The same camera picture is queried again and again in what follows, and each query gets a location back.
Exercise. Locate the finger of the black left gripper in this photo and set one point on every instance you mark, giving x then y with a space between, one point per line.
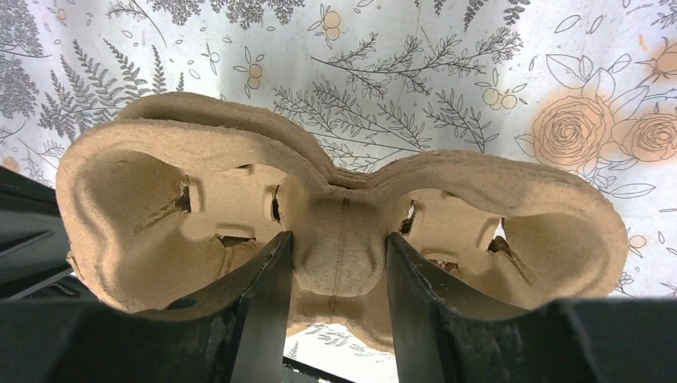
34 244

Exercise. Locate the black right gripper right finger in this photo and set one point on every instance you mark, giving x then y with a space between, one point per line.
447 331

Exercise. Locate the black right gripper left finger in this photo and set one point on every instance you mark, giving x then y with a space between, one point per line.
233 330

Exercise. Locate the cardboard cup carrier tray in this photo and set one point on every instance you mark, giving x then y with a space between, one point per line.
158 209

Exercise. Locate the floral table mat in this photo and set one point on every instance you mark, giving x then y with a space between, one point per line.
585 87

